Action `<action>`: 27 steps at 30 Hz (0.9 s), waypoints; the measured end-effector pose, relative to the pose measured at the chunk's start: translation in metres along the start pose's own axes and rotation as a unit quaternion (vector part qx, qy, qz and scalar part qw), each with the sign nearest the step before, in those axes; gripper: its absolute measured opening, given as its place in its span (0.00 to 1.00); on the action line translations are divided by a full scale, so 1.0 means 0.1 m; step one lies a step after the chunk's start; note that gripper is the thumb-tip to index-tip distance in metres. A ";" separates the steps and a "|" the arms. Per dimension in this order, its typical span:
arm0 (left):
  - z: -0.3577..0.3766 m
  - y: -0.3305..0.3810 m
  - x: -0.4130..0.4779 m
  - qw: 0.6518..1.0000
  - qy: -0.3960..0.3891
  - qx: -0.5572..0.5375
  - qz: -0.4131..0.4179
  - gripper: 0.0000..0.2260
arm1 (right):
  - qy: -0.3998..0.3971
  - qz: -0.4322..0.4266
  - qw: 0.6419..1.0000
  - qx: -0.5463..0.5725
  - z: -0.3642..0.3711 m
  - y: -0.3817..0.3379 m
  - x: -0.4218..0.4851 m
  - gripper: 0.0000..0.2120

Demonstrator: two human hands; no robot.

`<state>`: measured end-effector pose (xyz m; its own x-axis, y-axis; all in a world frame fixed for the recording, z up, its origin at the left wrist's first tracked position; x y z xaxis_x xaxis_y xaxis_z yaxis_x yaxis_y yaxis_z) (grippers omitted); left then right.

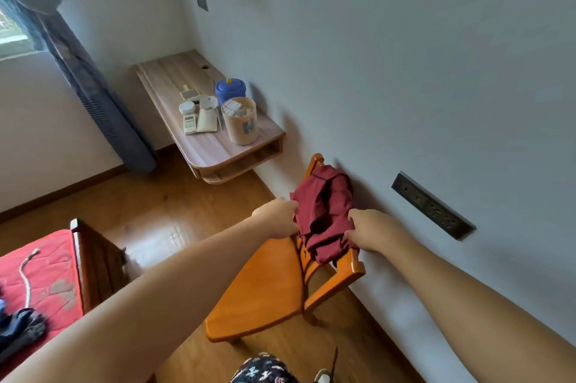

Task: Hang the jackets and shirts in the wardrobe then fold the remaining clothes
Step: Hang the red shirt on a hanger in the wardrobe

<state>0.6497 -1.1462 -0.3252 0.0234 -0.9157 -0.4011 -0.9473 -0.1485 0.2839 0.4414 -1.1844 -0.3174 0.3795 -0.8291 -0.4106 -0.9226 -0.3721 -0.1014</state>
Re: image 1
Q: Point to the person's right hand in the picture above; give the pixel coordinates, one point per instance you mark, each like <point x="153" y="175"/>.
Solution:
<point x="375" y="232"/>

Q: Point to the person's left hand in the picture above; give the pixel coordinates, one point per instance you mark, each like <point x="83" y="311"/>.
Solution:
<point x="276" y="218"/>

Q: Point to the dark red shirt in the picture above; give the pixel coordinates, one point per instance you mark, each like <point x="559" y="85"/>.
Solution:
<point x="324" y="211"/>

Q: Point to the light blue jeans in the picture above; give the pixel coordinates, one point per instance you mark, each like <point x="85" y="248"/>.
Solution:
<point x="22" y="328"/>

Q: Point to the person's right forearm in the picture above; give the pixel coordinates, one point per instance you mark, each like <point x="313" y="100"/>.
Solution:
<point x="472" y="315"/>

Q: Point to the person's left forearm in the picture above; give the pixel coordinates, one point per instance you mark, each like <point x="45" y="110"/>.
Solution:
<point x="135" y="306"/>

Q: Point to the person's white shoe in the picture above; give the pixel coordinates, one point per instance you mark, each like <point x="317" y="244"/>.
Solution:
<point x="321" y="377"/>

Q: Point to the orange wooden chair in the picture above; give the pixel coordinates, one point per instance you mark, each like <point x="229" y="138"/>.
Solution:
<point x="261" y="283"/>

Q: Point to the white cylindrical jar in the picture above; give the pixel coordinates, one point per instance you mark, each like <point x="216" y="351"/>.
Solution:
<point x="240" y="130"/>

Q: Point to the papers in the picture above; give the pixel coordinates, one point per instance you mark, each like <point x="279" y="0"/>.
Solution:
<point x="207" y="121"/>

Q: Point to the white remote control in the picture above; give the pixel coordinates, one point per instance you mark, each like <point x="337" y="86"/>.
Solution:
<point x="190" y="124"/>

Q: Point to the blue container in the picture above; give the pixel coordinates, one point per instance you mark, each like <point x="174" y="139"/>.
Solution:
<point x="229" y="90"/>

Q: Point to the small white round jar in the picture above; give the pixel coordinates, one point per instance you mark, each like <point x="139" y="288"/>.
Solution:
<point x="186" y="108"/>

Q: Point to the red quilted mattress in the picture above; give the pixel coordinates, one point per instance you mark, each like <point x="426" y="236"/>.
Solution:
<point x="49" y="261"/>

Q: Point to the grey wall socket panel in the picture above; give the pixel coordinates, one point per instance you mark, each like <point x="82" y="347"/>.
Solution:
<point x="432" y="205"/>

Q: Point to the wooden wall-mounted desk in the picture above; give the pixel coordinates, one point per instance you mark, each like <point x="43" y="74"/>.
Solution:
<point x="171" y="72"/>

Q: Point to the small grey wall outlet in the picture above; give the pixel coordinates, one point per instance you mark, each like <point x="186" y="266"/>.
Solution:
<point x="201" y="1"/>

